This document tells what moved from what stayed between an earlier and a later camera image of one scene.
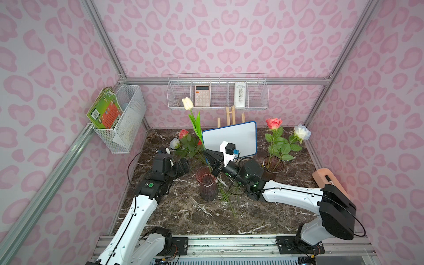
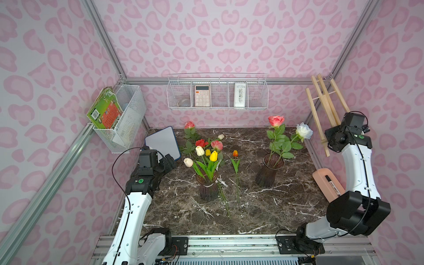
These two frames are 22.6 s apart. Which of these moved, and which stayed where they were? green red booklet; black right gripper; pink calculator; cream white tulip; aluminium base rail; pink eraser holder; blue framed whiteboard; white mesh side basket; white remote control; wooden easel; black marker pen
Moved: cream white tulip; blue framed whiteboard; black right gripper; wooden easel
Stayed: white mesh side basket; black marker pen; white remote control; pink eraser holder; aluminium base rail; pink calculator; green red booklet
